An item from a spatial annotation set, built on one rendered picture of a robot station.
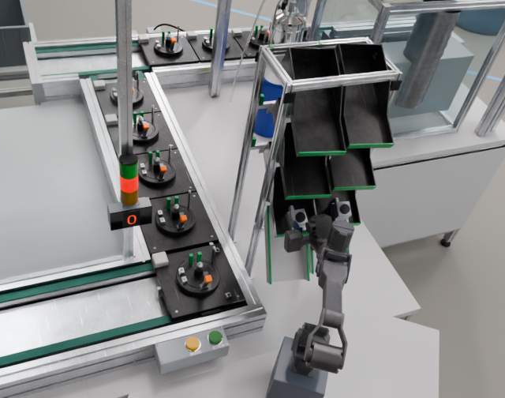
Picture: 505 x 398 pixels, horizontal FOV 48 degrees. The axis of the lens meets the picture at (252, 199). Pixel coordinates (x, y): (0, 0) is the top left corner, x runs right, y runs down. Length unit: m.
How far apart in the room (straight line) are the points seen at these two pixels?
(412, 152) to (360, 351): 1.12
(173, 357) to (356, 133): 0.81
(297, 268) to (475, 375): 1.54
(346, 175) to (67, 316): 0.93
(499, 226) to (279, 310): 2.30
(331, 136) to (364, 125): 0.11
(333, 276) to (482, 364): 1.92
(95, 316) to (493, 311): 2.32
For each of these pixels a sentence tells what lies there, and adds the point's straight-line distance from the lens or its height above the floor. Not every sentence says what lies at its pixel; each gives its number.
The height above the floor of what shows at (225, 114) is 0.86.
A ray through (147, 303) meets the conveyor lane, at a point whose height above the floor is 0.92.
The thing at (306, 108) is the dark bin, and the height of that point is 1.57.
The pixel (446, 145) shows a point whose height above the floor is 0.86.
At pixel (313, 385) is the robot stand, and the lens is 1.58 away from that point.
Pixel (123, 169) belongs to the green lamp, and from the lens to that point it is 1.52.
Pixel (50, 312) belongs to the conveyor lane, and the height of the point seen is 0.92.
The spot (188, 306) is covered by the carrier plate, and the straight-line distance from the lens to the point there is 1.76.
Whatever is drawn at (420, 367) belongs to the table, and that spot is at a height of 0.86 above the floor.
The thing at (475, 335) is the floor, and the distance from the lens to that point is 3.29.
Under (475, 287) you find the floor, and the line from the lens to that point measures 3.51.
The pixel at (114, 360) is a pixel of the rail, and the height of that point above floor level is 0.93.
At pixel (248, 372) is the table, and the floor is 0.86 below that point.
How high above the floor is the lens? 2.43
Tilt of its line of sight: 45 degrees down
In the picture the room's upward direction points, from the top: 12 degrees clockwise
